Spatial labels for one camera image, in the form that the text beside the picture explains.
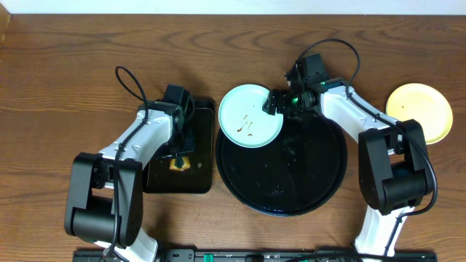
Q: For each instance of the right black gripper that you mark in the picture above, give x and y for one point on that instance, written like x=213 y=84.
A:
x=273 y=102

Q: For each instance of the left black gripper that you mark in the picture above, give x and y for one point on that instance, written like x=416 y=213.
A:
x=183 y=151

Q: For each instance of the green and yellow sponge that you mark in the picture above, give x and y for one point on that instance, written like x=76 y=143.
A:
x=180 y=164

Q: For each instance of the light blue plate top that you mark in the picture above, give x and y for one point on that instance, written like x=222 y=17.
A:
x=243 y=120

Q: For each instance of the yellow plate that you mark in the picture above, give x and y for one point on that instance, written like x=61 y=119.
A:
x=424 y=104

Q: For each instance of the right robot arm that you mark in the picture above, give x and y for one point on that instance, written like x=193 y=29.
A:
x=396 y=177

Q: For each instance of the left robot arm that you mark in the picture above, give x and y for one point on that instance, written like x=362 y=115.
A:
x=105 y=196

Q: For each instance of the black rectangular tray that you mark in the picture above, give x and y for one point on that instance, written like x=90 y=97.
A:
x=158 y=179

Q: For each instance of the black round tray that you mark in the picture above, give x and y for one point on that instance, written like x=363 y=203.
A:
x=298 y=172

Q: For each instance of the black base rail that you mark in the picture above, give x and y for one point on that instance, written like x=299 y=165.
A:
x=180 y=255

